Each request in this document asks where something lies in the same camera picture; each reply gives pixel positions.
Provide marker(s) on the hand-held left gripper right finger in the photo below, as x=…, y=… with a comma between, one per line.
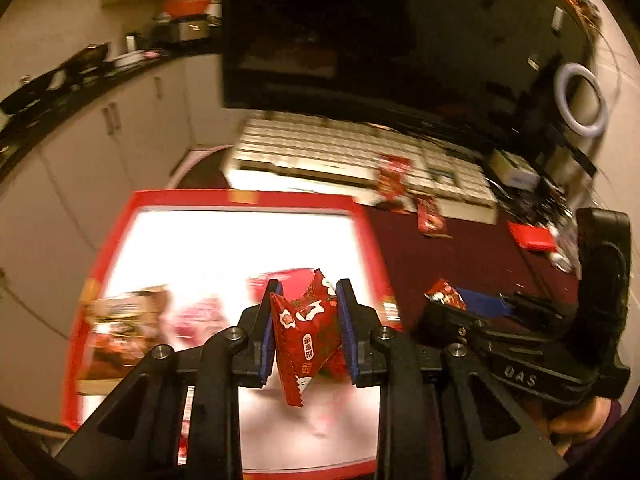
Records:
x=362, y=345

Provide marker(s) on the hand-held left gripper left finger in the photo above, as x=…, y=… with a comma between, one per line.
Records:
x=257, y=340

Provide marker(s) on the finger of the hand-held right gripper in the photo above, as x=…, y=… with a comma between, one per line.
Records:
x=480, y=302
x=445, y=322

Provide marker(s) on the small red white snack packet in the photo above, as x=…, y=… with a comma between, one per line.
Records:
x=442, y=292

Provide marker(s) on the red flower print snack packet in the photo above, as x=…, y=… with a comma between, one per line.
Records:
x=305, y=330
x=394, y=180

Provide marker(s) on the red shallow box lid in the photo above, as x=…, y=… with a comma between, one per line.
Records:
x=225, y=245

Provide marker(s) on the brown gold snack packet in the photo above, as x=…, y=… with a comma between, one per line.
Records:
x=120, y=340

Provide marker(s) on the person's right hand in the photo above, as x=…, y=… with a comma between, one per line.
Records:
x=575, y=422

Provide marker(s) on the flat plain red packet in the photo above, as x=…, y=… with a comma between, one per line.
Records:
x=532, y=237

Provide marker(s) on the dark red snack packet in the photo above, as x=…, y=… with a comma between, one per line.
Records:
x=431, y=217

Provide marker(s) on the small cardboard box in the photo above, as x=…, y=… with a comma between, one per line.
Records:
x=510, y=167

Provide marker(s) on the white flat board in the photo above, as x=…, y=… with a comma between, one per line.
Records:
x=280, y=180

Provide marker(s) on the white keyboard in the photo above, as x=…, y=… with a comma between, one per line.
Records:
x=325, y=145

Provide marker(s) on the white base cabinets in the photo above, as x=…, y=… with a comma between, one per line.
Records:
x=75, y=185

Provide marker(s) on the black monitor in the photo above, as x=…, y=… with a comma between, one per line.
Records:
x=375, y=35

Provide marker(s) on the black kitchen counter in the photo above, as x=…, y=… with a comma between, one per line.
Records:
x=60, y=105

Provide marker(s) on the white dish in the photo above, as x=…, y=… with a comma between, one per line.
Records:
x=131, y=59

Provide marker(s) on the metal kitchen appliance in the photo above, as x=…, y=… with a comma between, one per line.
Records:
x=182, y=30

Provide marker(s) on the steel kettle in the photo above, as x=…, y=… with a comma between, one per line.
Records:
x=132, y=42

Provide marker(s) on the black wok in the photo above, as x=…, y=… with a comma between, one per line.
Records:
x=85, y=60

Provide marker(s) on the black frying pan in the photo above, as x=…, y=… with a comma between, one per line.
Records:
x=30, y=95

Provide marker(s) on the red bowl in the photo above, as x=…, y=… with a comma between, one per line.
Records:
x=186, y=5

